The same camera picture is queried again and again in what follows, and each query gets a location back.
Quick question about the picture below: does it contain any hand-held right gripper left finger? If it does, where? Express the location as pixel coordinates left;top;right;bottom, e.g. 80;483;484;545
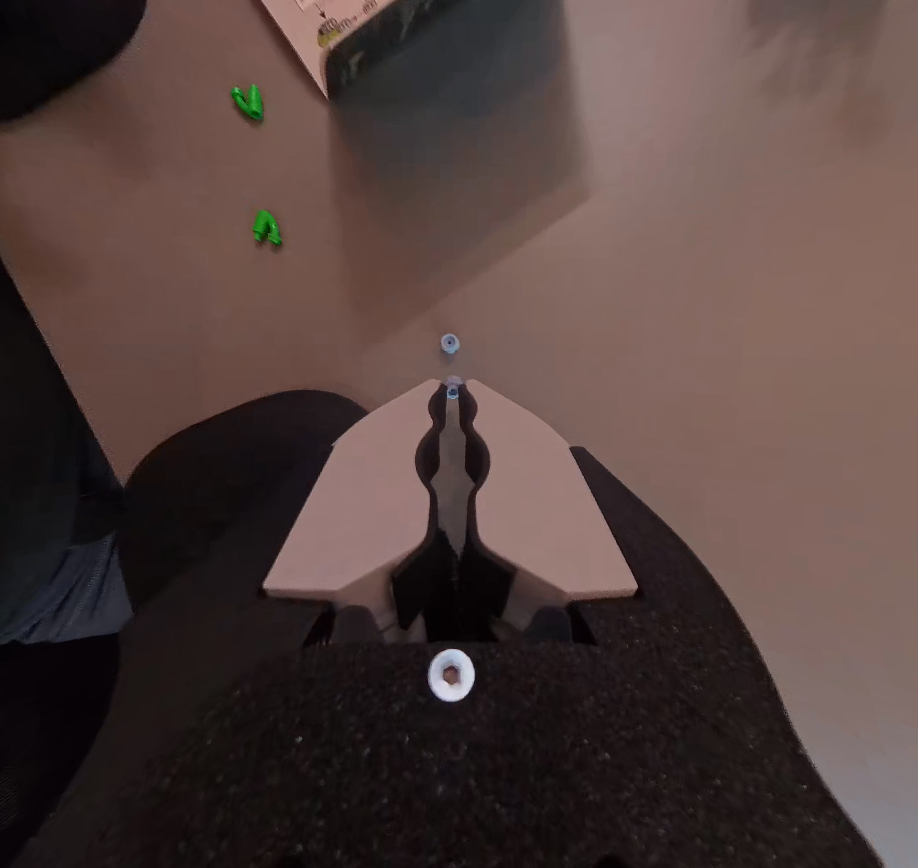
263;378;450;632

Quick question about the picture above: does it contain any lego instruction booklet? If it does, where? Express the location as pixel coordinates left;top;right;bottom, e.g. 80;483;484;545
226;0;557;100

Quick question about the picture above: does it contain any black rounded pad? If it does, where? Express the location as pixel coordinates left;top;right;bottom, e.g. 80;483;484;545
0;0;150;125

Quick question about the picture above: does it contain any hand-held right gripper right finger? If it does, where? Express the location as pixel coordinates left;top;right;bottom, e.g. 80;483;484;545
459;378;641;637

